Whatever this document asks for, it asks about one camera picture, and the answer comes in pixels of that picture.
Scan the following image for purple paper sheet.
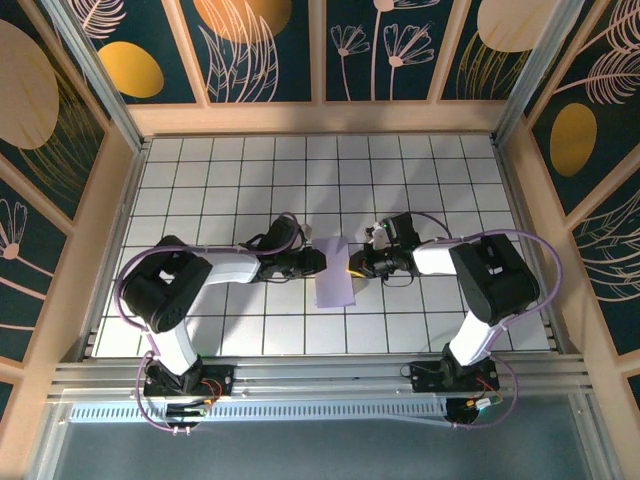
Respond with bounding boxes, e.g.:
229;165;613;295
312;236;357;309

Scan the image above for black connector box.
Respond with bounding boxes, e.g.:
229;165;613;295
166;401;210;420

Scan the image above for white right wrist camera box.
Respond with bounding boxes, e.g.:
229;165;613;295
364;222;389;251

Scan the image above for long aluminium mounting rail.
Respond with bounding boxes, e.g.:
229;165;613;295
47;353;595;402

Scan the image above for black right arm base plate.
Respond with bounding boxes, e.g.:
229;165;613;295
408;360;501;397

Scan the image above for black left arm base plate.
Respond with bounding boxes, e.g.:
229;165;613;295
143;363;236;399

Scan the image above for aluminium side rail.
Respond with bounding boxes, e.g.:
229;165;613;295
492;139;571;356
82;139;151;361

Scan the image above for grey slotted cable duct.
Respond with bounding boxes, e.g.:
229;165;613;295
68;399;451;425

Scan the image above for black round cable port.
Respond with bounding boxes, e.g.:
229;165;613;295
446;398;490;430

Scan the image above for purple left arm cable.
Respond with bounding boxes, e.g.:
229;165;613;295
114;212;306;434

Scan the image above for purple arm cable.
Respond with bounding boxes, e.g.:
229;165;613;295
379;212;564;431
114;212;306;434

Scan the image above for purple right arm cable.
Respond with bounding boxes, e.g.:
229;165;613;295
379;212;564;431

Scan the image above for wall panel with pink flowers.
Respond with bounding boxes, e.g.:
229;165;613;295
323;0;464;104

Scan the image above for wall panel orange circle leaves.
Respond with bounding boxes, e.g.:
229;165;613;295
178;0;316;105

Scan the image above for wall panel yellow oval feather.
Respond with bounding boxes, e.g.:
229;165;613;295
522;0;640;217

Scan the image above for wall panel white leaf outlines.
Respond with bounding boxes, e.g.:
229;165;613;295
567;189;640;357

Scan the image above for aluminium corner post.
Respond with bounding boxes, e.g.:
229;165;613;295
492;0;584;146
42;0;151;151

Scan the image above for wall panel with yellow oval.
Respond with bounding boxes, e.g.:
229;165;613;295
67;0;209;107

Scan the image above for wall panel cream circle yellow lines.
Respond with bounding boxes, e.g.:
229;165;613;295
438;0;559;102

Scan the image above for wall panel single pink flower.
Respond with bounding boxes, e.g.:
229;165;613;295
0;154;75;371

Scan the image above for small dark teal wall panel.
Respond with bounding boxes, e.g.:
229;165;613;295
622;369;640;426
0;377;19;426

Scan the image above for wall panel large cream circle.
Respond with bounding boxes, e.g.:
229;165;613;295
0;0;110;224

